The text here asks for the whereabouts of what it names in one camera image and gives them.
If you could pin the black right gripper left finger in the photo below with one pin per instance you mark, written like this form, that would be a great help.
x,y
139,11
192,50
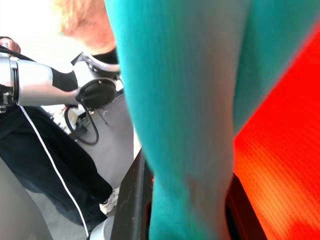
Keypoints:
x,y
135,205

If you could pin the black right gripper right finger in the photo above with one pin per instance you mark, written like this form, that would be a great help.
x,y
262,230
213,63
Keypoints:
x,y
241,217

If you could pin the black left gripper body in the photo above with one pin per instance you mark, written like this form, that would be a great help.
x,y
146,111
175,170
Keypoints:
x,y
107,57

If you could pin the teal cloth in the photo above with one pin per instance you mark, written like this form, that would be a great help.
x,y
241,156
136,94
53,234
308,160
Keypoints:
x,y
187,100

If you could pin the bystander's bare hand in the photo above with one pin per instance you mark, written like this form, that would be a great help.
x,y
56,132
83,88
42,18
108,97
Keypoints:
x,y
9,45

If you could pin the white shoe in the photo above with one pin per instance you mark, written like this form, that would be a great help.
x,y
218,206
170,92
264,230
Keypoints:
x,y
110,202

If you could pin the person's black striped trouser leg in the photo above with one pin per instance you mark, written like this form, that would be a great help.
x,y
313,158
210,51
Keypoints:
x,y
50,160

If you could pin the grey rounded robot body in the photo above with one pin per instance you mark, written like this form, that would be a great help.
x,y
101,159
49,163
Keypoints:
x,y
17,205

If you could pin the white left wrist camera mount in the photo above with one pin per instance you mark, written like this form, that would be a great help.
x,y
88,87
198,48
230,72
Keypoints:
x,y
83,67

